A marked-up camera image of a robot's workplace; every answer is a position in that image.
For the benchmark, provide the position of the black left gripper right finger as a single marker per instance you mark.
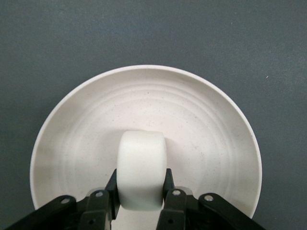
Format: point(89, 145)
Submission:
point(177, 206)

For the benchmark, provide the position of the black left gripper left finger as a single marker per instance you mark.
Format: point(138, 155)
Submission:
point(96, 206)

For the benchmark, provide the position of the white steamed bun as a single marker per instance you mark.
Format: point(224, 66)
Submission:
point(141, 170)

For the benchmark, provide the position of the round cream speckled plate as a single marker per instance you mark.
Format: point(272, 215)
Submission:
point(192, 124)

